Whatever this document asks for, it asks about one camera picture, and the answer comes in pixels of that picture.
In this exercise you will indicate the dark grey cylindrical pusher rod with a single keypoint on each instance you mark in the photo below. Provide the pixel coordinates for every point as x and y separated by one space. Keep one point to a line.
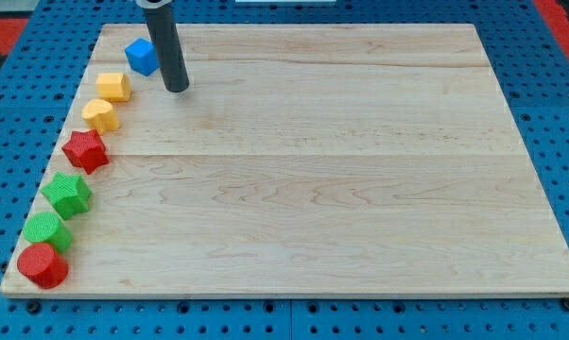
163 32

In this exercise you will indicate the yellow hexagon block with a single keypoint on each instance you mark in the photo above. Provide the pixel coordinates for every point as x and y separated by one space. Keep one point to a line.
113 87

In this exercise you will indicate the yellow heart block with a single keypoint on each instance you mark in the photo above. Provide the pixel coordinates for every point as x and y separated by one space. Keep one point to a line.
101 116

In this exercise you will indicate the blue cube block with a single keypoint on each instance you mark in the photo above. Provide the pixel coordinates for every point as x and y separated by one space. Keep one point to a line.
142 57

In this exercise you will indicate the red star block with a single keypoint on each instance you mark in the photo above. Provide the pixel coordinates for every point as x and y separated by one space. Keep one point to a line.
86 150

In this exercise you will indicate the light wooden board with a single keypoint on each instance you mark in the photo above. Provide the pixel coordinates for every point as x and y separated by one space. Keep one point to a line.
310 161

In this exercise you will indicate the green star block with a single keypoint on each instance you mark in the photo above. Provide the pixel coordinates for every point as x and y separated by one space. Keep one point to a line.
67 194

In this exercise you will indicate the green cylinder block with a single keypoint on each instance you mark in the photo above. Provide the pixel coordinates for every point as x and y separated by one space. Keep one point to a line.
46 227

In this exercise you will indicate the red cylinder block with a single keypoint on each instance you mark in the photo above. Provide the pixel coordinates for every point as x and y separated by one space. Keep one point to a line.
43 265

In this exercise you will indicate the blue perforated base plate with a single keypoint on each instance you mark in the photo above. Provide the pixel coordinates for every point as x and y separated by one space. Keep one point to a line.
528 45

